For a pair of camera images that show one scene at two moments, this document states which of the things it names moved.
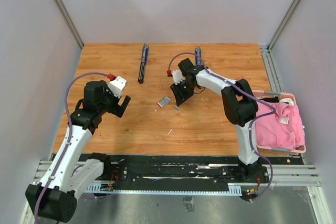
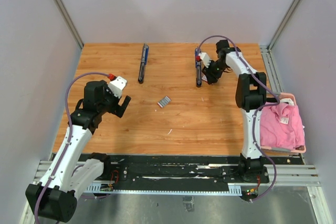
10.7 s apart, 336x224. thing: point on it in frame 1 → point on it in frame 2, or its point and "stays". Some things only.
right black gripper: x=180 y=97 → x=212 y=78
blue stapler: x=144 y=61 stays
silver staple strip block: x=164 y=101 stays
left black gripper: x=117 y=109 stays
